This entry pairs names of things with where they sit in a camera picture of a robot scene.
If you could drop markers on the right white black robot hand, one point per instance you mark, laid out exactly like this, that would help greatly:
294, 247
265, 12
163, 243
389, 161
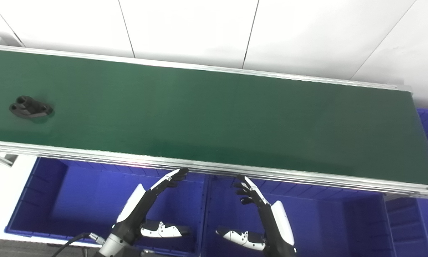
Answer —
280, 225

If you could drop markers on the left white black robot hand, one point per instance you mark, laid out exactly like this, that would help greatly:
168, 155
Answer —
135, 210

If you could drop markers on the black flanged machine part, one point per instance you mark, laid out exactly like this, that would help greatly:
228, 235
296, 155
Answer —
30, 109

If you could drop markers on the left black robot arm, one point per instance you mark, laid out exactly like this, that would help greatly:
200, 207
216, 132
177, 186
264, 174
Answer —
112, 248

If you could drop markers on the blue plastic bin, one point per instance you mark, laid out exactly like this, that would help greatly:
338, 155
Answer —
324, 225
75, 200
406, 228

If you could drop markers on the green conveyor belt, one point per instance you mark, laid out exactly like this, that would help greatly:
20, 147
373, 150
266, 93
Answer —
214, 117

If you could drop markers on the aluminium conveyor side rail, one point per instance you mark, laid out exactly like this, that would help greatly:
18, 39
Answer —
199, 66
214, 169

